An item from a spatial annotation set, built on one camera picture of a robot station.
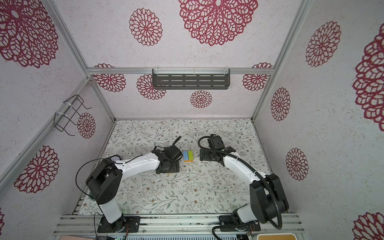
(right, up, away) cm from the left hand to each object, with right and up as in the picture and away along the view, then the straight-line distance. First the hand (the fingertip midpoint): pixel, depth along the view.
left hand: (170, 171), depth 90 cm
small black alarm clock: (-35, +8, +6) cm, 37 cm away
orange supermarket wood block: (+11, +5, +6) cm, 13 cm away
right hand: (+23, +12, -1) cm, 25 cm away
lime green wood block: (+12, +9, +7) cm, 17 cm away
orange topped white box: (+50, -23, -24) cm, 60 cm away
